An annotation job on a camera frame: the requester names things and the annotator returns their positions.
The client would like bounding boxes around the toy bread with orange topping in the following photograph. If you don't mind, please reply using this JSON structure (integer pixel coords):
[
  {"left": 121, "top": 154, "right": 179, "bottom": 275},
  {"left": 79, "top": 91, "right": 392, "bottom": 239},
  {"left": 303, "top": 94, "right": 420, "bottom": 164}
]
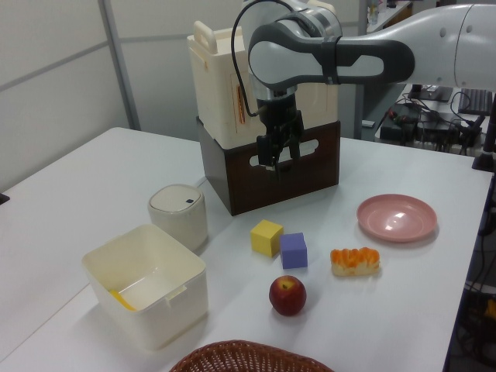
[{"left": 329, "top": 246, "right": 381, "bottom": 277}]

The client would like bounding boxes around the background wooden desk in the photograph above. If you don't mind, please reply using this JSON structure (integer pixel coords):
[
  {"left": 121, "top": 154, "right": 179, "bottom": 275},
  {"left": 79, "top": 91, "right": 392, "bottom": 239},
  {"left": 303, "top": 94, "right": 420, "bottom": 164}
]
[{"left": 365, "top": 0, "right": 412, "bottom": 36}]

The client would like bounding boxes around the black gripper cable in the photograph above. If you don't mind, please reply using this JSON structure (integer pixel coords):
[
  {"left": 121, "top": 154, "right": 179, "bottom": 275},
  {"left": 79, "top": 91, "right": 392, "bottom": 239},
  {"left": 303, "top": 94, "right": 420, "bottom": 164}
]
[{"left": 230, "top": 0, "right": 269, "bottom": 118}]

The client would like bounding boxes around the yellow foam cube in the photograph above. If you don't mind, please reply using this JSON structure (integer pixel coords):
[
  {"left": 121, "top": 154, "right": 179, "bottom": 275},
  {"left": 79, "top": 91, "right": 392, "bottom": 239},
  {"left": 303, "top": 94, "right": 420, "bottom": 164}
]
[{"left": 250, "top": 219, "right": 284, "bottom": 258}]

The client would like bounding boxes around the yellow toy banana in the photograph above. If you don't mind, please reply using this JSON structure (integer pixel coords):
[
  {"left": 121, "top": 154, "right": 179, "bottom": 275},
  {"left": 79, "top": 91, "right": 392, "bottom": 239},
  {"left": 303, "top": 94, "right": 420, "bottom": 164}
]
[{"left": 108, "top": 289, "right": 137, "bottom": 312}]

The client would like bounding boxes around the cream plastic box with handles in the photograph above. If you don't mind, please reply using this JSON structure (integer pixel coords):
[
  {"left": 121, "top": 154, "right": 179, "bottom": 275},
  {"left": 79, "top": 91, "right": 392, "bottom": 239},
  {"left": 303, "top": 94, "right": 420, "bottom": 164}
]
[{"left": 186, "top": 19, "right": 339, "bottom": 150}]

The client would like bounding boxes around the brown wicker basket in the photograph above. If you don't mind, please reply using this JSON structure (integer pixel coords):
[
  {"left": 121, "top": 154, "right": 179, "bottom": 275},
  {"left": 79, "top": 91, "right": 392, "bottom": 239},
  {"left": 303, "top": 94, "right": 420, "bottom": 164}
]
[{"left": 169, "top": 339, "right": 335, "bottom": 372}]

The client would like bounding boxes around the small cream lidded canister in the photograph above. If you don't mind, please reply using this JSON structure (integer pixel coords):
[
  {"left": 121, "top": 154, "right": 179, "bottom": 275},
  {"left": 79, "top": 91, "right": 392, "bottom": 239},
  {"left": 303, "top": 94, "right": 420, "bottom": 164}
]
[{"left": 146, "top": 183, "right": 209, "bottom": 251}]

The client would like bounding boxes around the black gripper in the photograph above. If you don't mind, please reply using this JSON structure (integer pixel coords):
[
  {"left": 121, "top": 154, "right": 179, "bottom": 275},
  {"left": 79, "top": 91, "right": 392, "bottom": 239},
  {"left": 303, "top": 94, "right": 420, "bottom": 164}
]
[{"left": 255, "top": 92, "right": 306, "bottom": 181}]

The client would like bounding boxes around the pink plastic plate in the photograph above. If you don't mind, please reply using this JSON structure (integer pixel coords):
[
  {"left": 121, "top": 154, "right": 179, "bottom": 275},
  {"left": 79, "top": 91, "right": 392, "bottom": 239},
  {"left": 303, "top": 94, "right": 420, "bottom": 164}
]
[{"left": 356, "top": 194, "right": 439, "bottom": 243}]

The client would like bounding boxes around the red toy apple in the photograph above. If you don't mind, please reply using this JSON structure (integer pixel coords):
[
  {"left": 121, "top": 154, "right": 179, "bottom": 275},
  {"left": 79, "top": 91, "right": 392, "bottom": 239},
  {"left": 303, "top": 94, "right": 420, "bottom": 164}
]
[{"left": 268, "top": 275, "right": 308, "bottom": 317}]

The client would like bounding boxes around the grey partition frame post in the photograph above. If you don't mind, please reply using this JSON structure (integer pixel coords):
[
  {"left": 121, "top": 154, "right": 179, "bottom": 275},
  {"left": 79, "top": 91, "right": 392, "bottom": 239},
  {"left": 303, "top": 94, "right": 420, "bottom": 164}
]
[{"left": 101, "top": 0, "right": 141, "bottom": 131}]

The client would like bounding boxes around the black keyboard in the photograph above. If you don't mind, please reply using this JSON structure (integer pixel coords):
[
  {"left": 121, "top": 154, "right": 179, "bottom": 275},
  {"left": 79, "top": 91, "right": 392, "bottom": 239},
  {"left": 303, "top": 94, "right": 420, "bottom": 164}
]
[{"left": 457, "top": 88, "right": 494, "bottom": 115}]

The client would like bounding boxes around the dark brown wooden box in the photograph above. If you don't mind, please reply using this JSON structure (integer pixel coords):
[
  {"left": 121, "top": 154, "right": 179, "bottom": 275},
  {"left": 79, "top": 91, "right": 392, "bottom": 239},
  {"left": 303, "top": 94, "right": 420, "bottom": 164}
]
[{"left": 195, "top": 115, "right": 343, "bottom": 217}]

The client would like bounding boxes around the purple foam cube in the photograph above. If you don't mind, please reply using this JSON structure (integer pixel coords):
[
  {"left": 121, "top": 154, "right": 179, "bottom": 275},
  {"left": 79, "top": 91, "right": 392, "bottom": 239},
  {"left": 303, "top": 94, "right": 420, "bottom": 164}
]
[{"left": 278, "top": 232, "right": 309, "bottom": 270}]

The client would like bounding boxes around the black electronics with cables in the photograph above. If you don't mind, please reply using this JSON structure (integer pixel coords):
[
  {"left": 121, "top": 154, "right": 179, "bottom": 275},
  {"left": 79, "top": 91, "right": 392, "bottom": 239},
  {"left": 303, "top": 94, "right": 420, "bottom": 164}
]
[{"left": 378, "top": 84, "right": 485, "bottom": 154}]

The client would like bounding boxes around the cream open plastic container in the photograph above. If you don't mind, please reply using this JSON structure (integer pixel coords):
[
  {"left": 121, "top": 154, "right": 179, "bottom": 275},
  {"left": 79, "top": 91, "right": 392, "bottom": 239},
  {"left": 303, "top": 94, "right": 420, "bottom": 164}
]
[{"left": 81, "top": 223, "right": 208, "bottom": 352}]

